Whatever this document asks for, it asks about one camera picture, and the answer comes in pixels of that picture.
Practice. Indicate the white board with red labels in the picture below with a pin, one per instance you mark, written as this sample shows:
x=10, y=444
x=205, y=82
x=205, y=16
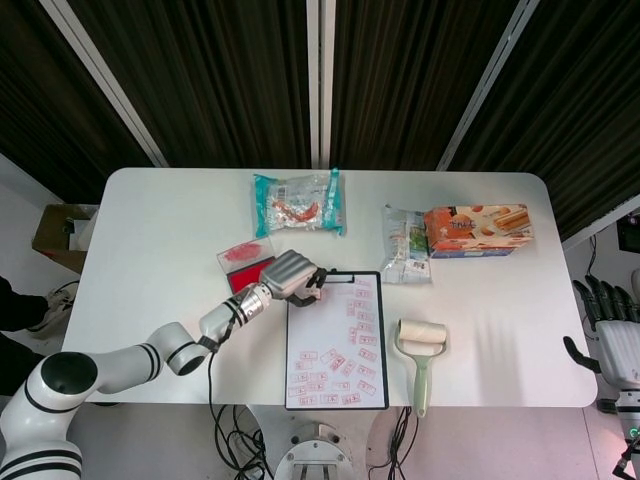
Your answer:
x=325, y=330

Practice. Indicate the white upright frame post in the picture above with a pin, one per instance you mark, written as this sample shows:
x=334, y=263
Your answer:
x=320, y=85

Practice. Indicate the red ink pad clear lid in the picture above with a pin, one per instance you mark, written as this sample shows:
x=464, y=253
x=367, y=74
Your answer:
x=242, y=279

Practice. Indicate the dark pleated curtain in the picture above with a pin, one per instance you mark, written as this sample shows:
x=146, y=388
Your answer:
x=225, y=75

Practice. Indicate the white red rubber stamp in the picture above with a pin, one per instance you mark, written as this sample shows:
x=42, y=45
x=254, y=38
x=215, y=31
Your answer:
x=316, y=294

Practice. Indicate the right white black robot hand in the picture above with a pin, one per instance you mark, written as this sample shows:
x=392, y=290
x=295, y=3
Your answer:
x=617, y=350

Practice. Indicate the white slotted slanted frame post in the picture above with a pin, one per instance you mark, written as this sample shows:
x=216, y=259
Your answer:
x=490, y=85

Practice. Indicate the orange biscuit box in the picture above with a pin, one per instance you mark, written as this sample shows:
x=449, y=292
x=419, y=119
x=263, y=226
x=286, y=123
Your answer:
x=475, y=225

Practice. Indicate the white sneaker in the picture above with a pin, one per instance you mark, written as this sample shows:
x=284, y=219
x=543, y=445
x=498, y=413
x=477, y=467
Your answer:
x=52, y=307

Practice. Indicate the green lint roller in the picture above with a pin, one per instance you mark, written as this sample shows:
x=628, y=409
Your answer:
x=421, y=380

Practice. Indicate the person in dark clothes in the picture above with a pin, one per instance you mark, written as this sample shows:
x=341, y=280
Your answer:
x=15, y=305

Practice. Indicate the white green snack bag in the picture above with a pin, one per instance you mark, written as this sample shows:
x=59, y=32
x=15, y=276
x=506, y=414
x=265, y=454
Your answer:
x=405, y=245

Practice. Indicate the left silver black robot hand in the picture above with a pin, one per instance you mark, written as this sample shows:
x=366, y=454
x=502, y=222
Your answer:
x=290, y=272

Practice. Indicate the teal sausage snack bag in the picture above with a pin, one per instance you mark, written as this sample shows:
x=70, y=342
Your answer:
x=300, y=205

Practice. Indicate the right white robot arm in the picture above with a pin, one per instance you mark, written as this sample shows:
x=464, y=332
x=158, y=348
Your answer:
x=627, y=425

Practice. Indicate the brown cardboard box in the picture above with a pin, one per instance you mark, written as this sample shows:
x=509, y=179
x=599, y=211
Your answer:
x=55, y=240

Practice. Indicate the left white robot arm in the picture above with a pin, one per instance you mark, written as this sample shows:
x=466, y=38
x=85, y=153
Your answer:
x=125, y=360

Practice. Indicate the black clipboard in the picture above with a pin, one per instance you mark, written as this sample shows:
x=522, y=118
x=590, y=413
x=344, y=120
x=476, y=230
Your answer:
x=354, y=278

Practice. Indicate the white frame bar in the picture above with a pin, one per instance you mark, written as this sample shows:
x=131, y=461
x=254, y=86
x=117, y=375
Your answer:
x=600, y=222

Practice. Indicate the grey round robot base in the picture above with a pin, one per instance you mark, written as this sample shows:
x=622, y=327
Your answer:
x=312, y=452

